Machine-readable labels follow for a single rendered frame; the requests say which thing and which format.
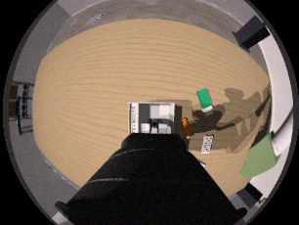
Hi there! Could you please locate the orange aa battery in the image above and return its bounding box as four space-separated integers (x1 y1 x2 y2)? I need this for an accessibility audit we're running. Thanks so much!
181 117 191 139

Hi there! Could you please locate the green and white eraser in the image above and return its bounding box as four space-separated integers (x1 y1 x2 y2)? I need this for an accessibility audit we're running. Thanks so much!
196 88 214 116

